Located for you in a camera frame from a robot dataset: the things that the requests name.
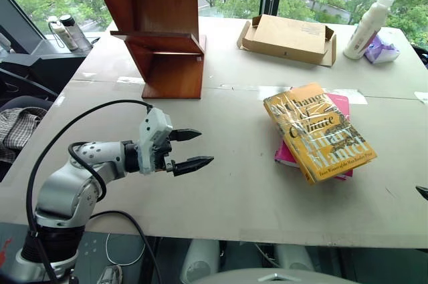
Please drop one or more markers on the clear bottle with black cap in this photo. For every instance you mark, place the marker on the clear bottle with black cap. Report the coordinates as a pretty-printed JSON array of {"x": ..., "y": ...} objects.
[{"x": 78, "y": 36}]

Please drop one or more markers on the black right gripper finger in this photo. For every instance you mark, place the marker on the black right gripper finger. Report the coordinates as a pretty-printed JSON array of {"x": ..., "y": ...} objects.
[{"x": 424, "y": 192}]

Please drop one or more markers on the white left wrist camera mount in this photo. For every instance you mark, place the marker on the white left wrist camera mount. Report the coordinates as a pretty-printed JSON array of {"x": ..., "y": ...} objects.
[{"x": 152, "y": 130}]

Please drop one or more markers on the checked cloth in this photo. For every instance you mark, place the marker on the checked cloth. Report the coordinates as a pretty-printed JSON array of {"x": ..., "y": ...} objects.
[{"x": 16, "y": 127}]

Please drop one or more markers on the wooden book stand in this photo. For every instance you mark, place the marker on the wooden book stand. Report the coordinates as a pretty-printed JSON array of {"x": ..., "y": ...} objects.
[{"x": 167, "y": 73}]

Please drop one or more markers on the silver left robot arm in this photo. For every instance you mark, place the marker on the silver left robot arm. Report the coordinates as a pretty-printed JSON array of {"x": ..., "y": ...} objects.
[{"x": 67, "y": 190}]

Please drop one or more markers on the yellow hardcover book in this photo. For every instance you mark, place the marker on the yellow hardcover book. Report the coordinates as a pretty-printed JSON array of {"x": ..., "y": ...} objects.
[{"x": 321, "y": 130}]

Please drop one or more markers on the grey curved robot torso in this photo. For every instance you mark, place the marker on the grey curved robot torso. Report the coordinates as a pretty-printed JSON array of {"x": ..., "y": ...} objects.
[{"x": 234, "y": 279}]

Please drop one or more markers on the white rounded shell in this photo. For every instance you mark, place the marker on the white rounded shell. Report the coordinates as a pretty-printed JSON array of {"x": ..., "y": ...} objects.
[
  {"x": 200, "y": 260},
  {"x": 294, "y": 259}
]

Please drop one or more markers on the pink book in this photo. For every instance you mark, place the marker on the pink book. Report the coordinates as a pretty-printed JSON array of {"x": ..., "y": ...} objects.
[{"x": 339, "y": 102}]

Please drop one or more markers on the purple tissue pack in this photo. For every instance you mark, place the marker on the purple tissue pack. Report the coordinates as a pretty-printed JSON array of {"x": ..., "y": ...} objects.
[{"x": 382, "y": 51}]

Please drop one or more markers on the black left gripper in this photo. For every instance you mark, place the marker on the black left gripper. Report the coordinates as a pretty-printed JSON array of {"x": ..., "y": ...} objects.
[{"x": 164, "y": 155}]

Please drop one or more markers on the black office chair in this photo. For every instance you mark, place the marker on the black office chair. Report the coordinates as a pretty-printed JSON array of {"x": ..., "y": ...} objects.
[{"x": 23, "y": 87}]

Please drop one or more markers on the clear bottle with white cap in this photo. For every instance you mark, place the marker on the clear bottle with white cap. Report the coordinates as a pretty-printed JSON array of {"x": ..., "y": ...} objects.
[{"x": 60, "y": 35}]

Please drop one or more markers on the open brown cardboard box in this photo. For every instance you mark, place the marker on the open brown cardboard box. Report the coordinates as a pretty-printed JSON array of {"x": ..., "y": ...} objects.
[{"x": 284, "y": 38}]

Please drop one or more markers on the white plastic bottle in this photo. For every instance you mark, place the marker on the white plastic bottle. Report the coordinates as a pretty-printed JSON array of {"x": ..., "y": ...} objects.
[{"x": 364, "y": 30}]

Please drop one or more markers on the grey sneaker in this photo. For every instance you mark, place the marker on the grey sneaker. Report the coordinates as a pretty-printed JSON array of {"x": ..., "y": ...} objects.
[{"x": 112, "y": 275}]

